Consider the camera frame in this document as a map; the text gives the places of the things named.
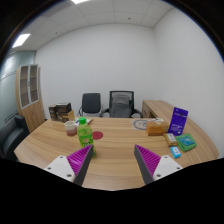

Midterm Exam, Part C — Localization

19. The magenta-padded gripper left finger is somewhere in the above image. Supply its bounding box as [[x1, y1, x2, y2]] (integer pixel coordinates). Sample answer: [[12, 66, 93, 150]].
[[43, 144, 94, 187]]

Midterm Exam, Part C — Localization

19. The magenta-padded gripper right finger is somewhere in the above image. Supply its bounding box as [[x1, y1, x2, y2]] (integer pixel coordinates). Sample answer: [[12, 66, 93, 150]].
[[133, 144, 183, 185]]

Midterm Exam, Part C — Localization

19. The green drink bottle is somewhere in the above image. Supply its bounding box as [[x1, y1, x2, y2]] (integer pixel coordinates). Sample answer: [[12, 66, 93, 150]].
[[76, 116, 97, 158]]

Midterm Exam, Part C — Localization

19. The small blue box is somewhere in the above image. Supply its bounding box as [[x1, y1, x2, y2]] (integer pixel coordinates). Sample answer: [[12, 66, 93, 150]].
[[170, 146, 182, 159]]

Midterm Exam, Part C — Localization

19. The small yellow box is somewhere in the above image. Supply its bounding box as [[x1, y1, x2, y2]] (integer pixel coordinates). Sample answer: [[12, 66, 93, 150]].
[[163, 132, 179, 148]]

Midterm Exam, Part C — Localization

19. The white and brown ceramic mug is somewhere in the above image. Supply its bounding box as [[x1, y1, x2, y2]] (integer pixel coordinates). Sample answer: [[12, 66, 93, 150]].
[[64, 120, 79, 137]]

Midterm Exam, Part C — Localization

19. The orange-brown cardboard box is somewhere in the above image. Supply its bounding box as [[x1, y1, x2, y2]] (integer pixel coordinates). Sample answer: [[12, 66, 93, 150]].
[[145, 119, 170, 137]]

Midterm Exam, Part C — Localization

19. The green flat box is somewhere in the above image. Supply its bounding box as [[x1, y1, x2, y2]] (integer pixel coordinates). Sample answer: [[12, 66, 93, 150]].
[[175, 133, 198, 153]]

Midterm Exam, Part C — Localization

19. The printed paper sheet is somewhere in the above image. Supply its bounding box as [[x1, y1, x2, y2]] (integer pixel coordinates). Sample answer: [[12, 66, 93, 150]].
[[73, 116, 94, 126]]

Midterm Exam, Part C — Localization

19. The dark box with tan side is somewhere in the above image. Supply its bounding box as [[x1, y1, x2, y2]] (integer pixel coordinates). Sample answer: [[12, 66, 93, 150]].
[[56, 110, 76, 123]]

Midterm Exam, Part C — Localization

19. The purple upright package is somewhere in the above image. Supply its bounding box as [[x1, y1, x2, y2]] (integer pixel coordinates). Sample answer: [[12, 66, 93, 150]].
[[167, 106, 189, 137]]

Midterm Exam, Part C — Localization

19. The upright dark brown box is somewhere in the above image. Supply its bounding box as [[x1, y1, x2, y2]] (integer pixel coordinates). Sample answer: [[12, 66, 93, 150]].
[[48, 104, 58, 122]]

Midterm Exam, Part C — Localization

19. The wooden side desk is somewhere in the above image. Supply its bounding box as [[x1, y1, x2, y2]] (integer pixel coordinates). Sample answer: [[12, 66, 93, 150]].
[[141, 99, 201, 132]]

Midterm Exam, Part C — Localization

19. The black ribbed box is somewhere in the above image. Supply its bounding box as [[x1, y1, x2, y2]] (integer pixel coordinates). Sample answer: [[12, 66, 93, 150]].
[[55, 102, 73, 114]]

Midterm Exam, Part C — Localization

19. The black office chair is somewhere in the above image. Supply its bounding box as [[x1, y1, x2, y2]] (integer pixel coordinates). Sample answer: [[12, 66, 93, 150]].
[[78, 92, 102, 118]]

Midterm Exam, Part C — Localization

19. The black sofa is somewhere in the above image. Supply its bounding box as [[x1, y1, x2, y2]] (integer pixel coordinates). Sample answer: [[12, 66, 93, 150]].
[[0, 114, 30, 161]]

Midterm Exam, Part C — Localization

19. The grey backpack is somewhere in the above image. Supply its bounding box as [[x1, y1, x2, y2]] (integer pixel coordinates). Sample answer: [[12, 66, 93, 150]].
[[110, 94, 132, 118]]

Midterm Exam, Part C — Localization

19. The wooden shelf cabinet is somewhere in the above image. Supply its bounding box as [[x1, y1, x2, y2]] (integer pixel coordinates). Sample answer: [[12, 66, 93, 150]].
[[14, 63, 46, 133]]

